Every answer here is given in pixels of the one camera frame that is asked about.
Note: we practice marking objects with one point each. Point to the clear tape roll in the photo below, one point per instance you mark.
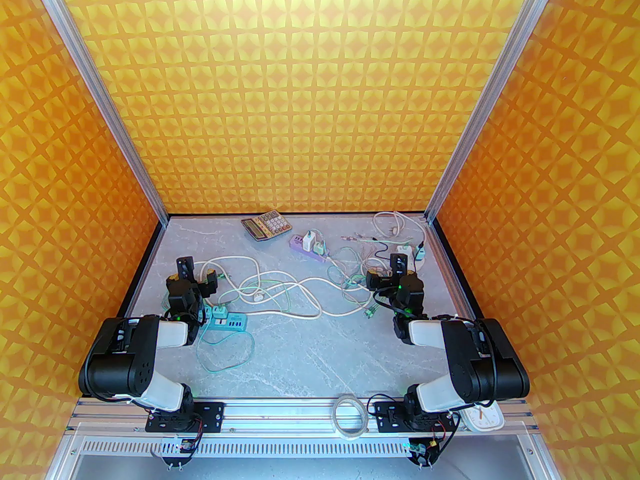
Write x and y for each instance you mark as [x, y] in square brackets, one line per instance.
[337, 413]

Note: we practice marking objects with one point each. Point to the aluminium frame post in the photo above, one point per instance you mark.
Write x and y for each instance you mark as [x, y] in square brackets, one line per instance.
[487, 88]
[100, 93]

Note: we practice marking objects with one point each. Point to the white charger plug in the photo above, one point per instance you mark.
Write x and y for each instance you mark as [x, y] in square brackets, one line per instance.
[311, 241]

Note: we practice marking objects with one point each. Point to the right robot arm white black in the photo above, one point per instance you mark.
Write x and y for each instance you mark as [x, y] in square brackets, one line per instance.
[480, 363]

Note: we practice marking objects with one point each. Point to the teal power strip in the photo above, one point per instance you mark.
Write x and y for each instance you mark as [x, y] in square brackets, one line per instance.
[231, 322]

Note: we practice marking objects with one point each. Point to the small teal adapter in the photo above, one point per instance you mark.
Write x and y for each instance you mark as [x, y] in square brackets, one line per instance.
[419, 253]

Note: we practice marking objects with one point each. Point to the white square clock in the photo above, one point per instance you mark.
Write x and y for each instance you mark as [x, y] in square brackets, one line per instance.
[482, 415]

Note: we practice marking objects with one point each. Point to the white round power socket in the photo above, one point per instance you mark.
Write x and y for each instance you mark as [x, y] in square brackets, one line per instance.
[412, 263]

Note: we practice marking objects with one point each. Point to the purple power strip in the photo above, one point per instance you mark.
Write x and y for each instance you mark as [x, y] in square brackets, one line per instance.
[316, 254]

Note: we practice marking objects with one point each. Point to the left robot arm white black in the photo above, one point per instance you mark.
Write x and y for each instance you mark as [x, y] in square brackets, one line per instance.
[125, 363]

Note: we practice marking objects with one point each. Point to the aluminium front rail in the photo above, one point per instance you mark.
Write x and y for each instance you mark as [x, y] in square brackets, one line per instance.
[285, 410]

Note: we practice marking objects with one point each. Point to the beige desk calculator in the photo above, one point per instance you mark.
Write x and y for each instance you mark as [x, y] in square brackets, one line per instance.
[266, 225]

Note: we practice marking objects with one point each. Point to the small controller board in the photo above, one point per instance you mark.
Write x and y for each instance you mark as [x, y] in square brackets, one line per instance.
[422, 450]
[181, 449]

